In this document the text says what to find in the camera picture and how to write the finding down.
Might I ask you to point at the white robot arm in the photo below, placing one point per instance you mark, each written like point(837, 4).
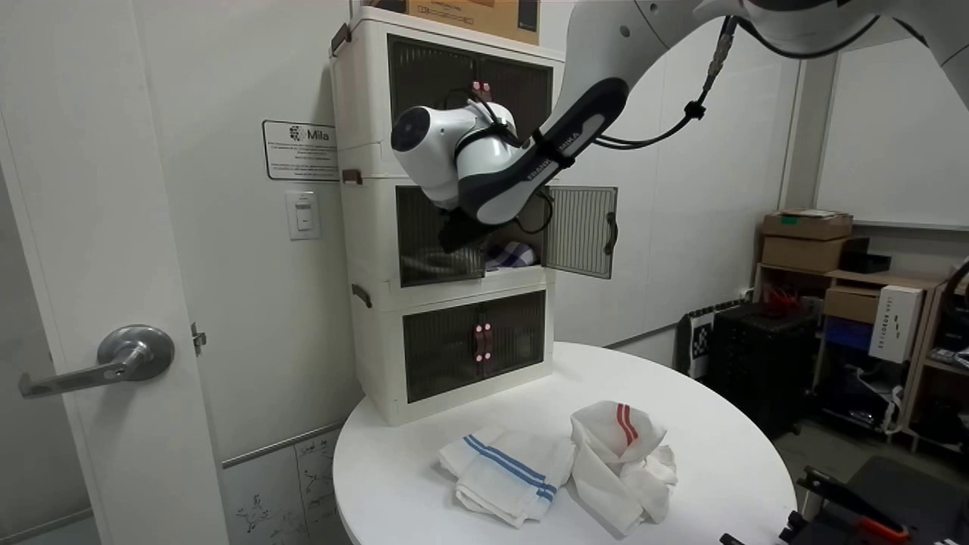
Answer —
point(469, 163)

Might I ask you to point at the white product box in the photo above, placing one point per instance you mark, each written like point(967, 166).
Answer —
point(894, 322)

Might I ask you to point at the black cabinet on floor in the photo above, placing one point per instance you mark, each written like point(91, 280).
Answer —
point(760, 365)

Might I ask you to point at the silver door lever handle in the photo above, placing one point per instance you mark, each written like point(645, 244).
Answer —
point(134, 352)

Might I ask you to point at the white towel with red stripes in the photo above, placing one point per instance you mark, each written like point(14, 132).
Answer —
point(622, 470)

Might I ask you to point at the round white table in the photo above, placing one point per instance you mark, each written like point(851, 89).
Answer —
point(731, 490)

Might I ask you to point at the whiteboard on floor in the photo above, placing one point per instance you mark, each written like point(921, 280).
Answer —
point(287, 496)

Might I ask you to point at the cabinet door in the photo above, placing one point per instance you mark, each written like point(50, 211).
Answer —
point(582, 232)
point(422, 257)

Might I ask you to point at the cardboard box on shelf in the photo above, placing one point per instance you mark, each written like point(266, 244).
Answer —
point(803, 242)

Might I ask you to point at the blue white checkered cloth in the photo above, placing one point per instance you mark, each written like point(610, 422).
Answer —
point(511, 257)

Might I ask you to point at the white light switch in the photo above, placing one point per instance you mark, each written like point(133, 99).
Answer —
point(305, 218)

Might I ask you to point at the white door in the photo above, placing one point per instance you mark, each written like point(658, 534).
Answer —
point(90, 195)

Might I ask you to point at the wall sign plate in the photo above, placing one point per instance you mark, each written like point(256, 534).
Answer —
point(298, 150)

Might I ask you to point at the white stacked cabinet unit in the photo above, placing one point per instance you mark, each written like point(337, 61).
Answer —
point(381, 70)

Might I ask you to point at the wooden shelf unit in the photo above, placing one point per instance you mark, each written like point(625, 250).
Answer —
point(855, 386)

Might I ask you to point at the white towel with blue stripes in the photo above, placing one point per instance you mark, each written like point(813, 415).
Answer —
point(506, 474)

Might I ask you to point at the cardboard box on cabinet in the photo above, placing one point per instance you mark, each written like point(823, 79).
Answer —
point(506, 20)

